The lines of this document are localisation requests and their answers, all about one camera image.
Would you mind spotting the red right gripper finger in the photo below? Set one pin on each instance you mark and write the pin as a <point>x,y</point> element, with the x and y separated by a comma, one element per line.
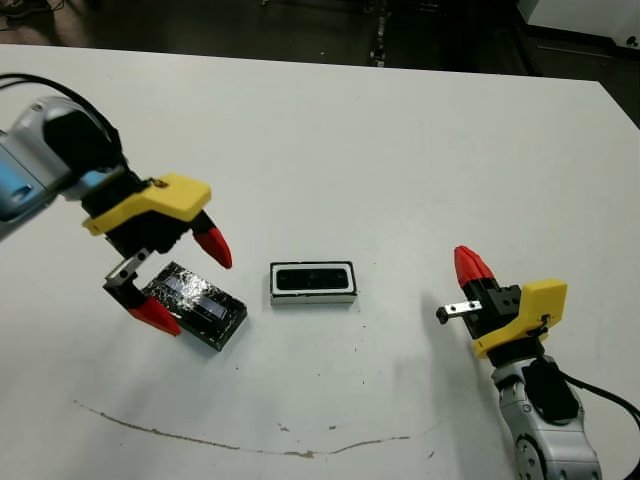
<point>466,270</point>
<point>485,280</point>

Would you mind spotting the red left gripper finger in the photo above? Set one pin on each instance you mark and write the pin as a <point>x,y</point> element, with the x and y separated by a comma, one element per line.
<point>150,312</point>
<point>215,245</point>

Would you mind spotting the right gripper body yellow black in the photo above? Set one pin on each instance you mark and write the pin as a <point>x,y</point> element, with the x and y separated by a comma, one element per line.
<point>500,320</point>

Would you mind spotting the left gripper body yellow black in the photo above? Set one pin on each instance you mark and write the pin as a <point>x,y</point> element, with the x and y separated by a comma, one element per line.
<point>150,200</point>

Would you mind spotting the slim black camera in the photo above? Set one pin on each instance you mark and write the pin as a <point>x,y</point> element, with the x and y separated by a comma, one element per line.
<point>310,279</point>

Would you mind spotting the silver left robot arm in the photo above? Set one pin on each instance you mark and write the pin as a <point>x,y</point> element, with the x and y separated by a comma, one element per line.
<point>30,150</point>

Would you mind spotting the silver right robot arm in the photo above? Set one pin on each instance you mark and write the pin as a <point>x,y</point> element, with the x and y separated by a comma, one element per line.
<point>550,440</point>

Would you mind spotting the black box with white insert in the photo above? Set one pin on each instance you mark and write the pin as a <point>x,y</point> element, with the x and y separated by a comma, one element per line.
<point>310,299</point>

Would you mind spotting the white cabinet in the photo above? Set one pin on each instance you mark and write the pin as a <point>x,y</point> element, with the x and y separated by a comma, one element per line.
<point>575,15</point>

